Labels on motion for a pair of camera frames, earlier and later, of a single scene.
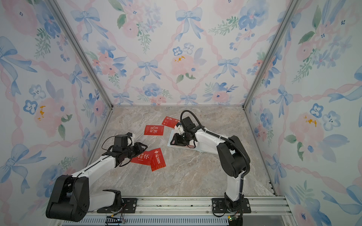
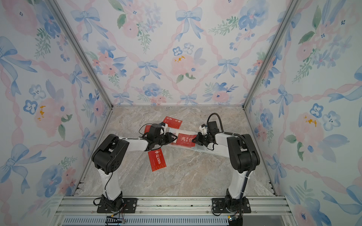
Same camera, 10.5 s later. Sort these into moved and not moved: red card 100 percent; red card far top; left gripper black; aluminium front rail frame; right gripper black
Moved: left gripper black; right gripper black
Not moved: red card far top; aluminium front rail frame; red card 100 percent
